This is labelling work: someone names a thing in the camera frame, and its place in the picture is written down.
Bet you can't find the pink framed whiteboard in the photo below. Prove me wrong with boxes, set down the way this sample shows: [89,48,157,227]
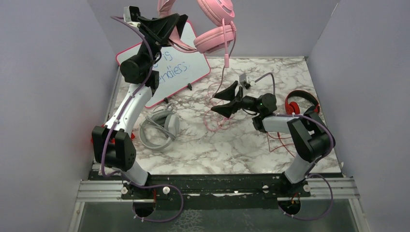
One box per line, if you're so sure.
[116,21,211,108]

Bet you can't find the grey white headphones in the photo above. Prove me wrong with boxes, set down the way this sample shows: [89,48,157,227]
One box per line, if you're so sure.
[139,105,180,151]

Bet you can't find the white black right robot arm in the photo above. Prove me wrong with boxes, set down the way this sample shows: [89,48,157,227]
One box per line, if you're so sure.
[211,81,336,197]

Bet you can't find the red headphone cable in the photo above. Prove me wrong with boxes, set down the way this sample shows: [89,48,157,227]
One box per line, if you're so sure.
[265,131,297,158]

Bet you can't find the pink headphones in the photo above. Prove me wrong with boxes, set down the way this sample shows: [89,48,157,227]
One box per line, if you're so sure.
[157,0,238,55]

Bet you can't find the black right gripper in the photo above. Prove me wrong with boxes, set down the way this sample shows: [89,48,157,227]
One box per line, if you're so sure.
[211,81,262,118]

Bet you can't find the black metal base rail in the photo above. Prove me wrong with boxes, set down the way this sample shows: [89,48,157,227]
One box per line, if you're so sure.
[78,174,343,217]

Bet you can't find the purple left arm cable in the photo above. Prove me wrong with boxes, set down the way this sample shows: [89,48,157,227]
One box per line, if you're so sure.
[100,16,185,224]

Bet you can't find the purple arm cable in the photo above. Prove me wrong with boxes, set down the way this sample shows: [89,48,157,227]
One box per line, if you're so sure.
[254,72,337,221]
[100,16,185,224]

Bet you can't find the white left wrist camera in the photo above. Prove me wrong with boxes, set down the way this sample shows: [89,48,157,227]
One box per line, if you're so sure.
[123,6,141,27]

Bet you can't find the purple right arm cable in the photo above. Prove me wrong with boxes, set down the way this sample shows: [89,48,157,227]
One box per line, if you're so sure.
[254,72,337,221]

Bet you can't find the grey headphone cable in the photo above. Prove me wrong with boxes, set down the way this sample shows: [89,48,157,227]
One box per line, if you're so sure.
[146,110,177,142]

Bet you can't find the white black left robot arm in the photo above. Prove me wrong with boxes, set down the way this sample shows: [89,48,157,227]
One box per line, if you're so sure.
[91,14,188,199]

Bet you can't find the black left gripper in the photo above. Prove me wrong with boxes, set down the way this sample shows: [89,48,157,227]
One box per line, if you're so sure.
[136,12,186,72]

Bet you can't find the red black headphones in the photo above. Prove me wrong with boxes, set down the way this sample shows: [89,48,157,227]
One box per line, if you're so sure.
[284,90,321,115]

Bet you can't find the red plastic bin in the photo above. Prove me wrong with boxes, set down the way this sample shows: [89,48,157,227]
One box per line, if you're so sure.
[90,125,135,143]

